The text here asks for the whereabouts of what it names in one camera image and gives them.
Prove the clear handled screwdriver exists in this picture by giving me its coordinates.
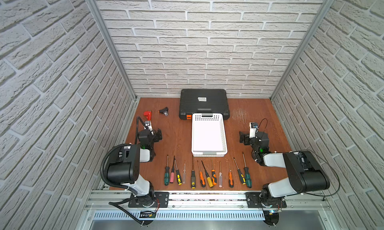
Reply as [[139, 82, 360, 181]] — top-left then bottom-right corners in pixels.
[[219, 161, 223, 188]]

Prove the orange grey screwdriver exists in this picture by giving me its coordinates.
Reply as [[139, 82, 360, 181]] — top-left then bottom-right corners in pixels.
[[197, 161, 206, 188]]

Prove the clear thin tester screwdriver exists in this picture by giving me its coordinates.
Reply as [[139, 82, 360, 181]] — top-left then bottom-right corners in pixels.
[[182, 161, 187, 184]]

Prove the black plastic tool case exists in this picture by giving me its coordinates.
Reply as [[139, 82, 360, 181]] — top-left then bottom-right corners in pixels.
[[179, 89, 230, 120]]

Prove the yellow black handled screwdriver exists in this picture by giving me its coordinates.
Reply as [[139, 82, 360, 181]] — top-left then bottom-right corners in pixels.
[[202, 161, 214, 188]]

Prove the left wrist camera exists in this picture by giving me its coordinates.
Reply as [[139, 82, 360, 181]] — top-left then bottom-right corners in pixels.
[[145, 121, 153, 131]]

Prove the green screwdriver end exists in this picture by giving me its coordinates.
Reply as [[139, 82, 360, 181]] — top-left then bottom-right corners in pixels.
[[242, 153, 252, 188], [164, 156, 170, 186]]

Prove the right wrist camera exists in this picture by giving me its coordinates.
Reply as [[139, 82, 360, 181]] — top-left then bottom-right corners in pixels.
[[249, 122, 259, 138]]

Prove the small black clamp tool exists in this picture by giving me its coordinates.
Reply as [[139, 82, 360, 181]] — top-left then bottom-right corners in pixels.
[[159, 107, 169, 116]]

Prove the red pipe wrench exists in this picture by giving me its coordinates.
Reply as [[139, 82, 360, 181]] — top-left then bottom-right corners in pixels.
[[143, 111, 152, 121]]

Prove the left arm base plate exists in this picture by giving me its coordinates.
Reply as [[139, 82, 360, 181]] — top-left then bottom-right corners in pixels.
[[128, 192, 170, 208]]

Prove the black yellow dotted screwdriver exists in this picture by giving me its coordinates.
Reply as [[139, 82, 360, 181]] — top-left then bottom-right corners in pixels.
[[191, 160, 196, 189]]

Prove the black yellow small screwdriver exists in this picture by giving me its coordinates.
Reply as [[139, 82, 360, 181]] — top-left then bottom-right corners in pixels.
[[174, 160, 182, 185]]

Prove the white perforated plastic bin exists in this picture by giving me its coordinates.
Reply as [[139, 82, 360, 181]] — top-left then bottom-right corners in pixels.
[[192, 113, 228, 158]]

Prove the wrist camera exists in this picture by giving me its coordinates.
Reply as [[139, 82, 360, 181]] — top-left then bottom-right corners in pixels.
[[145, 121, 153, 131], [249, 122, 259, 138]]

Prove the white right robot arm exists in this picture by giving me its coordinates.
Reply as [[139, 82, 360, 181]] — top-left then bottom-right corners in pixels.
[[239, 132, 331, 208]]

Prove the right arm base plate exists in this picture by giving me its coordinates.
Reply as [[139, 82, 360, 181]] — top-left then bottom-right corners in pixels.
[[245, 192, 287, 209]]

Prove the pink handled screwdriver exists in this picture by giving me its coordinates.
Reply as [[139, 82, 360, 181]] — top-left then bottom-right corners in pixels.
[[170, 157, 175, 184]]

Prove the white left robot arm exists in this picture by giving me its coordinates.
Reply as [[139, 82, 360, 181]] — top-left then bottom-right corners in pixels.
[[100, 129, 162, 208]]

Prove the aluminium front rail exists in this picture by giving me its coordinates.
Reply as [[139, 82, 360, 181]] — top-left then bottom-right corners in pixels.
[[82, 190, 331, 222]]

